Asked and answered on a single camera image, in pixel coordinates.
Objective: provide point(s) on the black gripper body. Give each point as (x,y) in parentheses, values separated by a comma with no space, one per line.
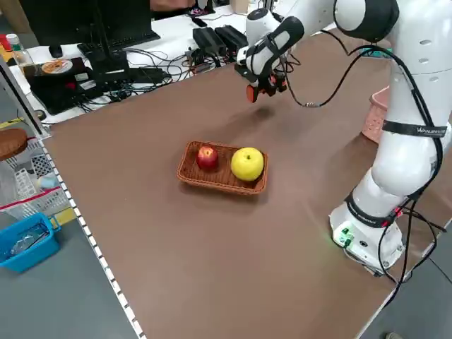
(270,77)

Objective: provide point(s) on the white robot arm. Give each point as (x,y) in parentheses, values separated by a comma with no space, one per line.
(406,106)

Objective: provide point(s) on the pink plastic basket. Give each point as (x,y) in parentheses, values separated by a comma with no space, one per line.
(374,120)

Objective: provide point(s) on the clear bottle white cap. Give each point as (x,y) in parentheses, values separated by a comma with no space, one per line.
(21,56)

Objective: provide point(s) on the white perforated basket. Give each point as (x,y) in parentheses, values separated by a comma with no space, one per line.
(46,203)

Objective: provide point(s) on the blue plastic basket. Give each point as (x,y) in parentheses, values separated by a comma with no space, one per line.
(31,254)

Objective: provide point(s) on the black power supply unit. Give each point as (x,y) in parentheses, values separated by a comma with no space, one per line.
(231,35)
(208,39)

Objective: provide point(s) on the small electronics board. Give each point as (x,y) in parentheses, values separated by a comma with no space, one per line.
(197,58)

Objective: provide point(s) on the cardboard box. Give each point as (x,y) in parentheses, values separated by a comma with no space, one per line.
(240,6)

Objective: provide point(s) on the black smartphone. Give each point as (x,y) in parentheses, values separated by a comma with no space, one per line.
(199,22)

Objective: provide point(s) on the yellow apple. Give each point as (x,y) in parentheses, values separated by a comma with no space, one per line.
(247,164)

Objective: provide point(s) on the red apple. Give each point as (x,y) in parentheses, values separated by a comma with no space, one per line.
(207,159)

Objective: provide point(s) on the teal snack packet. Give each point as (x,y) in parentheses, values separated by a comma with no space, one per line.
(383,53)

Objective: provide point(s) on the brown wicker tray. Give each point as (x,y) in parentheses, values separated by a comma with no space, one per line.
(219,182)

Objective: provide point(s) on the black keyboard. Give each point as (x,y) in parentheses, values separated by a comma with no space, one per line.
(134,38)

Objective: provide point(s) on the black computer monitor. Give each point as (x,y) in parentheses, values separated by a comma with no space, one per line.
(70,17)

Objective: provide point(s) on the orange printed disc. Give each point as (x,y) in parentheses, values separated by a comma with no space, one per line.
(56,66)

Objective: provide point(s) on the black computer mouse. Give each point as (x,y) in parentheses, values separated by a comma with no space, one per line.
(55,51)

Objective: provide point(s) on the black flat case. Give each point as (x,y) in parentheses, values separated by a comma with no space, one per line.
(53,92)

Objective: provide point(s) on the dark tape roll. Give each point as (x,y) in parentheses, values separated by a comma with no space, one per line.
(38,114)

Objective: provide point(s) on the brown woven item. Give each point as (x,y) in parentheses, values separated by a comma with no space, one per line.
(12,143)

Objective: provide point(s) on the black camera stand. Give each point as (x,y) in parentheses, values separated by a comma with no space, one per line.
(106,65)

